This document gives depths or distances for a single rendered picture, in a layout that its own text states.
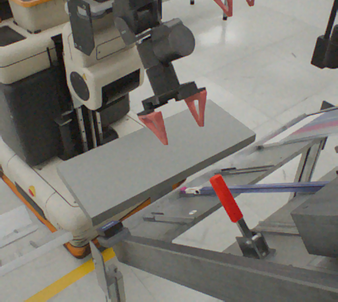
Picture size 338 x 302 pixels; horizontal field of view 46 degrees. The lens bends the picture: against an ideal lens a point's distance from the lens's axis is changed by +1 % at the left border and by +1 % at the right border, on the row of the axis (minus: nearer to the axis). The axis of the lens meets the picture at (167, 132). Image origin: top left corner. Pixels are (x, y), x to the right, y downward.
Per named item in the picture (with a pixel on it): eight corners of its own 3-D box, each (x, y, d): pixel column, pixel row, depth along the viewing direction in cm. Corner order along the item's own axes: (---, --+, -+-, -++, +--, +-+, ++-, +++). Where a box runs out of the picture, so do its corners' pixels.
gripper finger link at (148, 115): (193, 135, 80) (177, 91, 79) (166, 149, 77) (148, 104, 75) (175, 135, 86) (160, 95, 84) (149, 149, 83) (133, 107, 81)
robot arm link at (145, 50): (150, 37, 83) (129, 43, 80) (169, 27, 78) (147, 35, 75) (162, 68, 85) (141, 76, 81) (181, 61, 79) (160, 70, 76)
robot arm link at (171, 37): (144, 4, 82) (112, 20, 77) (177, -17, 72) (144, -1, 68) (170, 57, 85) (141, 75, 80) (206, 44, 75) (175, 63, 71)
